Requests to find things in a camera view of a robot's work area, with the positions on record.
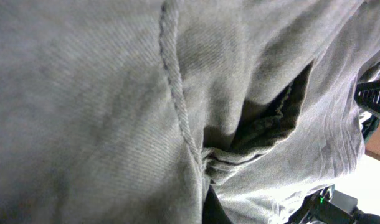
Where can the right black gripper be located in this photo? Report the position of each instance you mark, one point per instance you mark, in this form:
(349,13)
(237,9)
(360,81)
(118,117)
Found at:
(329,206)

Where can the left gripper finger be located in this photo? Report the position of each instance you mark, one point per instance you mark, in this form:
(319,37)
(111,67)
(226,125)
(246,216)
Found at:
(213,212)

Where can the grey cargo shorts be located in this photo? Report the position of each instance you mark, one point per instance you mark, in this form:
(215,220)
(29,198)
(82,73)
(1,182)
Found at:
(130,111)

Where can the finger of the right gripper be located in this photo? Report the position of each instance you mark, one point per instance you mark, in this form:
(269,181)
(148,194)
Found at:
(367,97)

